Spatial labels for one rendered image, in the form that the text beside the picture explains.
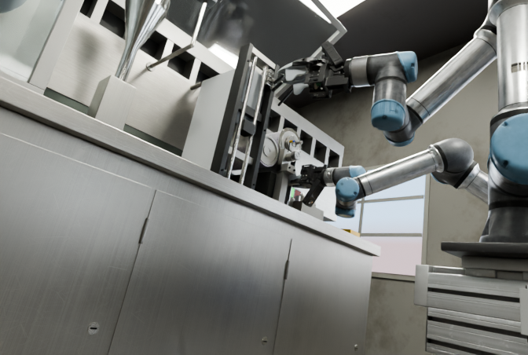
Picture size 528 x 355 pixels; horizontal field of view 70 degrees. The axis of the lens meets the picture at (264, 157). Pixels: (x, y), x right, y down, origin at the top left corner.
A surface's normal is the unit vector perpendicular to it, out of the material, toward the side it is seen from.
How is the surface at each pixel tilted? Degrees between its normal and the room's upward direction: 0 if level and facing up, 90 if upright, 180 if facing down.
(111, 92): 90
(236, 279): 90
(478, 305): 90
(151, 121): 90
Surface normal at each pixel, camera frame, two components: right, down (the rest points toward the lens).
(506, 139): -0.47, -0.25
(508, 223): -0.67, -0.61
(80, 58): 0.72, -0.10
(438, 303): -0.79, -0.34
